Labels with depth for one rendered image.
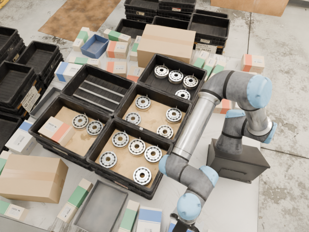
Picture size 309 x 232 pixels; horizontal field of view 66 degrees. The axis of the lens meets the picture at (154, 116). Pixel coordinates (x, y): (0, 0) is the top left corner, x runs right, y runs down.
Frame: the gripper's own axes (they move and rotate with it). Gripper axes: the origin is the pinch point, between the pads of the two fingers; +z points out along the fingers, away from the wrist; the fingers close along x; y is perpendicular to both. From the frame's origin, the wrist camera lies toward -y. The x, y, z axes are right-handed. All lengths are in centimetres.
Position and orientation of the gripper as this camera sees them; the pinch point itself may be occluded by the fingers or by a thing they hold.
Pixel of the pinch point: (184, 226)
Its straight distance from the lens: 116.0
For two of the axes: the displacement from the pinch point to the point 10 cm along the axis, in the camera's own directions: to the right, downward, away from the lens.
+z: 0.9, 5.3, 8.4
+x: -8.3, -4.2, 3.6
